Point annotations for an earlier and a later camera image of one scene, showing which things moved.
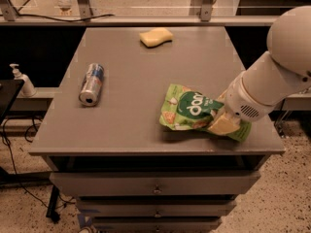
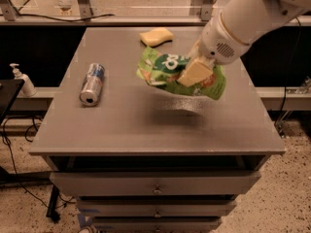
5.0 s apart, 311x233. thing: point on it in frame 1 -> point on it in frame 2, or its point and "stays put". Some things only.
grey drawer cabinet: (103, 141) stays put
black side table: (9, 91) stays put
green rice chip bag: (185, 109) -> (163, 70)
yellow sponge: (155, 37) stays put
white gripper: (242, 99) -> (218, 42)
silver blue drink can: (89, 92) stays put
